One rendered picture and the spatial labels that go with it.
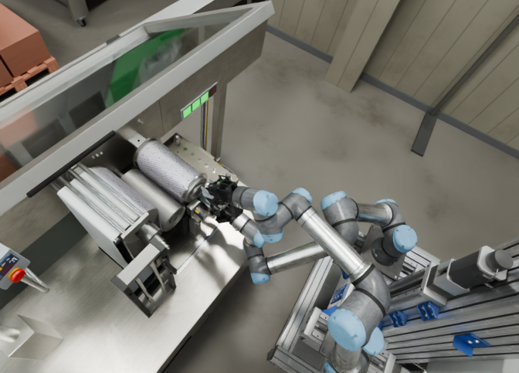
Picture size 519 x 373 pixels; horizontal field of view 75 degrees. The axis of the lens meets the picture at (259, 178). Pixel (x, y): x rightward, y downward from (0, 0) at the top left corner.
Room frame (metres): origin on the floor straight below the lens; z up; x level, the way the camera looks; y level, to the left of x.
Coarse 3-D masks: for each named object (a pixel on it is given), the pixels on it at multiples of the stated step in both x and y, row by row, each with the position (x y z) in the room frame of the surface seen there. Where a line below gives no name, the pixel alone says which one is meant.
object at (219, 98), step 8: (224, 88) 1.50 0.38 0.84; (216, 96) 1.48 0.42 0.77; (224, 96) 1.50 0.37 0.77; (216, 104) 1.48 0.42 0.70; (224, 104) 1.51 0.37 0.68; (216, 112) 1.48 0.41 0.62; (224, 112) 1.52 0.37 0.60; (216, 120) 1.48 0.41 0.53; (216, 128) 1.47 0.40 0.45; (216, 136) 1.47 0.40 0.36; (216, 144) 1.47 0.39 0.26; (216, 152) 1.47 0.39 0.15; (216, 160) 1.48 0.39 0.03
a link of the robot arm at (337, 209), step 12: (336, 192) 0.75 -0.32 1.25; (324, 204) 0.70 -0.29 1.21; (336, 204) 0.70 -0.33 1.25; (348, 204) 0.72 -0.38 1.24; (360, 204) 0.78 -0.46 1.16; (384, 204) 0.89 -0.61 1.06; (396, 204) 0.93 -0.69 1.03; (324, 216) 0.66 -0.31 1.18; (336, 216) 0.65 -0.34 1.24; (348, 216) 0.66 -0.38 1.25; (360, 216) 0.72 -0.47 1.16; (372, 216) 0.77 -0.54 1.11; (384, 216) 0.81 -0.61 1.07; (396, 216) 0.85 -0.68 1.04; (384, 228) 0.80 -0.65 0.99
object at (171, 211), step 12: (132, 180) 0.54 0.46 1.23; (144, 180) 0.56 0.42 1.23; (144, 192) 0.50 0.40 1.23; (156, 192) 0.52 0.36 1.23; (156, 204) 0.47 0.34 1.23; (168, 204) 0.49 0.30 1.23; (180, 204) 0.51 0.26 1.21; (168, 216) 0.44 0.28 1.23; (180, 216) 0.49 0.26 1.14; (168, 228) 0.43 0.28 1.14
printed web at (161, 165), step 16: (160, 144) 0.69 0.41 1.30; (144, 160) 0.61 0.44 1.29; (160, 160) 0.62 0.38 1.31; (176, 160) 0.64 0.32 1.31; (112, 176) 0.46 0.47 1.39; (160, 176) 0.57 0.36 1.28; (176, 176) 0.57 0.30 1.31; (192, 176) 0.59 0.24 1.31; (128, 192) 0.42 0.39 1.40; (176, 192) 0.53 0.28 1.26; (144, 208) 0.38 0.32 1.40; (160, 224) 0.41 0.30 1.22; (128, 256) 0.29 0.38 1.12
